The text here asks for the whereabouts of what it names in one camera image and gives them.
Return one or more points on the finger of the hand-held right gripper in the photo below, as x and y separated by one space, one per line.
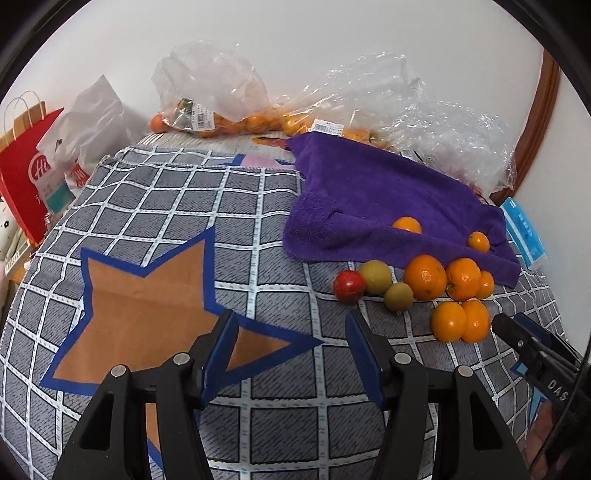
531 325
517 339

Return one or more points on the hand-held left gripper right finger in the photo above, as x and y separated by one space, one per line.
364 355

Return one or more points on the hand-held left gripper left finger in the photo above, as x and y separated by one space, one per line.
221 350

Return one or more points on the small olive green fruit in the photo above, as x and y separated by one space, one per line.
399 297

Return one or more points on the small red fruit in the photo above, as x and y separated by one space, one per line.
349 286

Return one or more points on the large olive green fruit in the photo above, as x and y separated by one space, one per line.
376 276

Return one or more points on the person's right hand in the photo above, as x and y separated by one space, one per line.
541 431

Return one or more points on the blue packet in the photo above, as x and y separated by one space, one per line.
524 233

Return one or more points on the large orange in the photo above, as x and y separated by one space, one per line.
425 277

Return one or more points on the small mandarin orange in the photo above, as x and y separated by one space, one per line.
478 241

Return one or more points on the medium orange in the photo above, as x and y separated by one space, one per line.
407 225

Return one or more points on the grey checked star blanket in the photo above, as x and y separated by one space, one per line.
161 221

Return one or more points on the purple towel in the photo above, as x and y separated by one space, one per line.
369 194

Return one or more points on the crumpled clear plastic bag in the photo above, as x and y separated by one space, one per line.
461 138

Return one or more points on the floral cloth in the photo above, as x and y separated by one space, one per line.
9 230

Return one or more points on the white plastic bag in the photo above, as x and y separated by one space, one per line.
97 124

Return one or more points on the clear bag of mandarins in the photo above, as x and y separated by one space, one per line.
212 92
351 92

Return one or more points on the red paper bag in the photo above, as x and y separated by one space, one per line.
23 184

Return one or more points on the brown wooden frame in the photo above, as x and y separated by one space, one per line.
538 115

